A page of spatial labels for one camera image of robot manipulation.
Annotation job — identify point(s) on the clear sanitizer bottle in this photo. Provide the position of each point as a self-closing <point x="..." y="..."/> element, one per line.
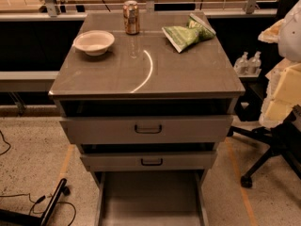
<point x="241" y="64"/>
<point x="254" y="63"/>

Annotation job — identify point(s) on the black office chair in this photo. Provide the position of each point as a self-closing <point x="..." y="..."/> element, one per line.
<point x="282" y="137"/>

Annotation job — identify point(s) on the white bowl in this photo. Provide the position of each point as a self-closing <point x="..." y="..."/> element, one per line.
<point x="94" y="42"/>

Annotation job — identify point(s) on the bottom open drawer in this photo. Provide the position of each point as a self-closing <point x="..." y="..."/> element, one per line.
<point x="151" y="198"/>

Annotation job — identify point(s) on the grey drawer cabinet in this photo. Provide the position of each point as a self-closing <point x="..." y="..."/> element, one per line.
<point x="144" y="76"/>

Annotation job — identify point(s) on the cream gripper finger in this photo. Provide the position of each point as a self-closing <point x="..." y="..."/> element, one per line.
<point x="271" y="34"/>
<point x="286" y="95"/>

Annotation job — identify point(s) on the grey drawer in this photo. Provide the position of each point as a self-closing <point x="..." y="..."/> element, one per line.
<point x="148" y="161"/>
<point x="146" y="130"/>

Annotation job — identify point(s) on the orange soda can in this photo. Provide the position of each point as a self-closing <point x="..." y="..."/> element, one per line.
<point x="131" y="17"/>

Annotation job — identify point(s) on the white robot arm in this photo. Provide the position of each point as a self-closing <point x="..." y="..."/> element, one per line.
<point x="289" y="47"/>

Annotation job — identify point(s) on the top grey drawer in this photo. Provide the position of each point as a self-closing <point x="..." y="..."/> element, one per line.
<point x="146" y="130"/>

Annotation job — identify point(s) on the left clear sanitizer bottle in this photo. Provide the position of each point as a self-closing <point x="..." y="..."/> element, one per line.
<point x="241" y="64"/>

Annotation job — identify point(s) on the right clear sanitizer bottle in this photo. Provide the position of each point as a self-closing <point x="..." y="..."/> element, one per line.
<point x="254" y="63"/>

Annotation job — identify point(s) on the middle grey drawer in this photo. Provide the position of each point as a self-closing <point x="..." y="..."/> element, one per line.
<point x="148" y="161"/>

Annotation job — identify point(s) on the green chip bag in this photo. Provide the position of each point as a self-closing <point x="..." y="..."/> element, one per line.
<point x="195" y="31"/>

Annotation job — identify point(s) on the black chair base leg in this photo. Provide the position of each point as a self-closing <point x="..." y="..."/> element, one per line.
<point x="20" y="219"/>

